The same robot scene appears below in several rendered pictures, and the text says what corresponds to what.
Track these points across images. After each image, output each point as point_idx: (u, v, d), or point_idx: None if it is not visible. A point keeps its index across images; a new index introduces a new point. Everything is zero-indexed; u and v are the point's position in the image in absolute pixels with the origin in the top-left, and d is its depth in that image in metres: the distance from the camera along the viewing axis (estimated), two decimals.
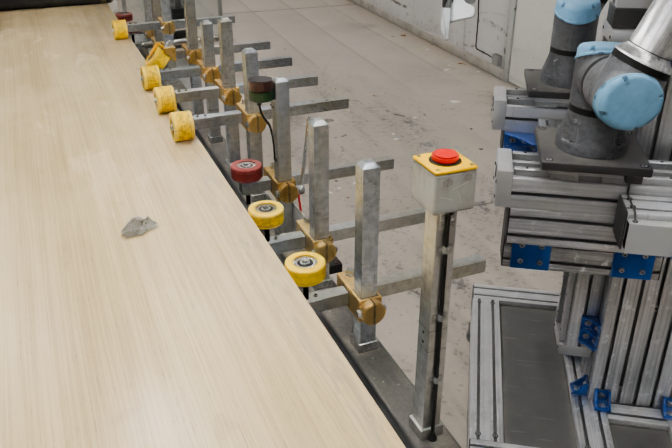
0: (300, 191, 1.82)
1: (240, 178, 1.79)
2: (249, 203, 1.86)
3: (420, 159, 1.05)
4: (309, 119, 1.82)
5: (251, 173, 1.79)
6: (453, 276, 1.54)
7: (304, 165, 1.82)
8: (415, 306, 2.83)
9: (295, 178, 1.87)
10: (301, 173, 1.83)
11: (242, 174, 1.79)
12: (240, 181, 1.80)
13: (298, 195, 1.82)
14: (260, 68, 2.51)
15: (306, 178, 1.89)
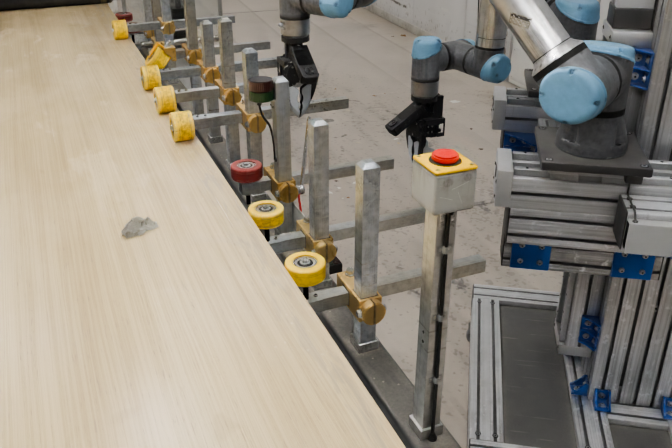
0: (300, 191, 1.82)
1: (240, 178, 1.79)
2: (249, 203, 1.86)
3: (420, 159, 1.05)
4: (309, 119, 1.82)
5: (251, 173, 1.79)
6: (453, 276, 1.54)
7: (304, 165, 1.82)
8: (415, 306, 2.83)
9: (295, 178, 1.87)
10: (301, 173, 1.83)
11: (242, 174, 1.79)
12: (240, 181, 1.80)
13: (298, 195, 1.82)
14: (260, 68, 2.51)
15: (306, 178, 1.89)
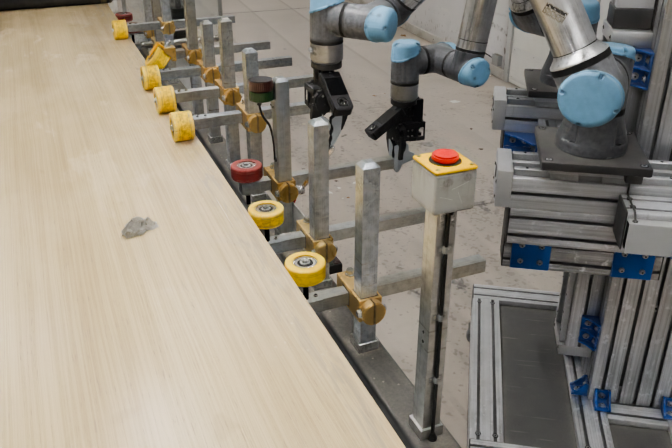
0: (299, 193, 1.83)
1: (240, 178, 1.79)
2: (249, 203, 1.86)
3: (420, 159, 1.05)
4: (333, 151, 1.70)
5: (251, 173, 1.79)
6: (453, 276, 1.54)
7: None
8: (415, 306, 2.83)
9: (295, 178, 1.87)
10: (306, 179, 1.80)
11: (242, 174, 1.79)
12: (240, 181, 1.80)
13: None
14: (260, 68, 2.51)
15: (306, 178, 1.89)
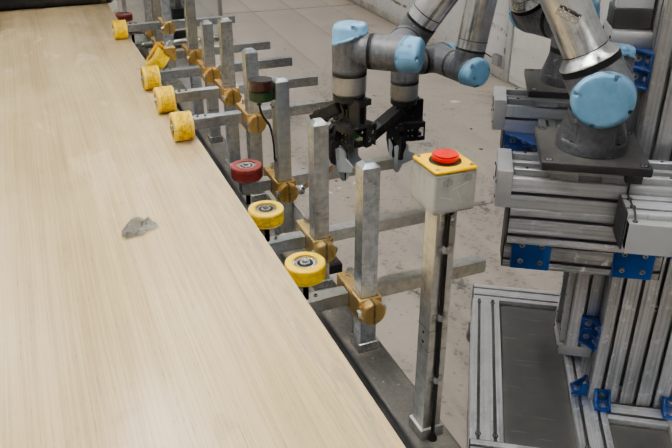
0: (299, 193, 1.83)
1: (240, 178, 1.79)
2: (249, 203, 1.86)
3: (420, 159, 1.05)
4: None
5: (251, 173, 1.79)
6: (453, 276, 1.54)
7: None
8: (415, 306, 2.83)
9: (295, 178, 1.87)
10: (307, 182, 1.80)
11: (242, 174, 1.79)
12: (240, 181, 1.80)
13: None
14: (260, 68, 2.51)
15: (306, 178, 1.89)
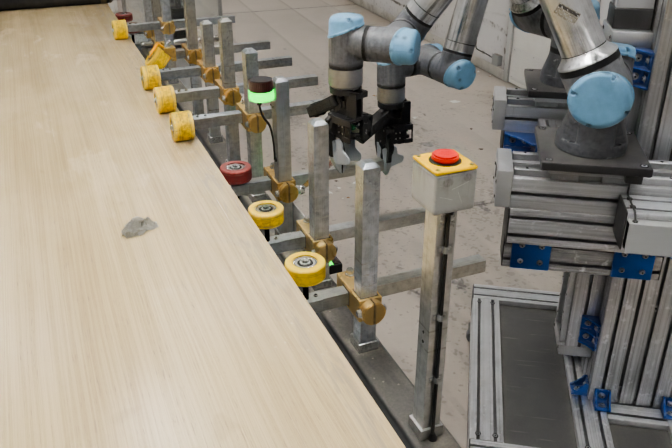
0: (299, 193, 1.83)
1: (229, 180, 1.78)
2: None
3: (420, 159, 1.05)
4: None
5: (240, 175, 1.78)
6: (453, 276, 1.54)
7: None
8: (415, 306, 2.83)
9: None
10: (307, 181, 1.80)
11: (231, 176, 1.78)
12: (229, 183, 1.79)
13: None
14: (260, 68, 2.51)
15: (295, 180, 1.88)
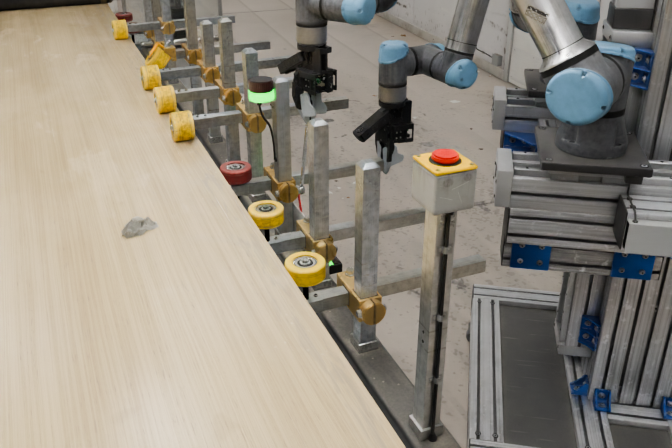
0: (300, 191, 1.82)
1: (229, 180, 1.78)
2: None
3: (420, 159, 1.05)
4: None
5: (240, 175, 1.78)
6: (453, 276, 1.54)
7: (304, 165, 1.82)
8: (415, 306, 2.83)
9: None
10: (300, 173, 1.83)
11: (231, 176, 1.78)
12: (229, 183, 1.79)
13: (298, 195, 1.82)
14: (260, 68, 2.51)
15: (295, 180, 1.88)
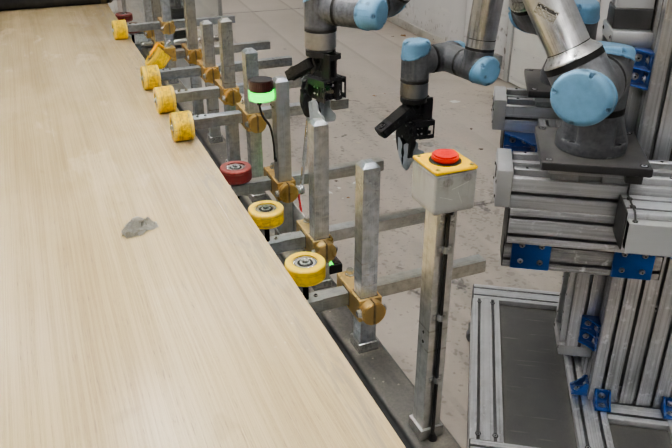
0: (300, 191, 1.82)
1: (229, 180, 1.78)
2: None
3: (420, 159, 1.05)
4: None
5: (240, 175, 1.78)
6: (453, 276, 1.54)
7: (304, 165, 1.82)
8: (415, 306, 2.83)
9: None
10: (300, 173, 1.83)
11: (231, 176, 1.78)
12: (229, 183, 1.79)
13: (298, 195, 1.82)
14: (260, 68, 2.51)
15: (295, 180, 1.88)
